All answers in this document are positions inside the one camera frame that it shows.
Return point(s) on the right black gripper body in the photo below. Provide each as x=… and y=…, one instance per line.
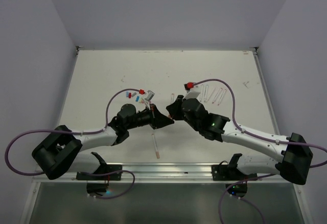
x=191, y=122

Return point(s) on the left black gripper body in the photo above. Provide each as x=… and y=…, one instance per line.
x=153, y=121

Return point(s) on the grey pen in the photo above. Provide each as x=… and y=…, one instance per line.
x=202, y=93

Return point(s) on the pink cap pen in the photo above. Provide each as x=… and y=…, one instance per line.
x=217, y=96

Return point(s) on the peach cap pen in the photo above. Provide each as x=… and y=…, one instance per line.
x=155, y=146

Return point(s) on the magenta cap pen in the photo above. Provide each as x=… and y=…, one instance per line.
x=222, y=97

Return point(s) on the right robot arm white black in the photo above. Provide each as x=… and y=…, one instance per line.
x=290, y=157

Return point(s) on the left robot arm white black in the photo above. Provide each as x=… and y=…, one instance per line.
x=58, y=152

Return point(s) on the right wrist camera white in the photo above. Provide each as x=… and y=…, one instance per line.
x=192, y=90

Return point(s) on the aluminium mounting rail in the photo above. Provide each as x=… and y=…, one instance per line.
x=160, y=173

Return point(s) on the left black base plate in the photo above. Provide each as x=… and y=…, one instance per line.
x=102, y=169

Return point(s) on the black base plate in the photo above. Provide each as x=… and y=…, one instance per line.
x=229, y=171
x=102, y=169

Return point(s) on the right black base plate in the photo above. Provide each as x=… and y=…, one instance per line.
x=229, y=171

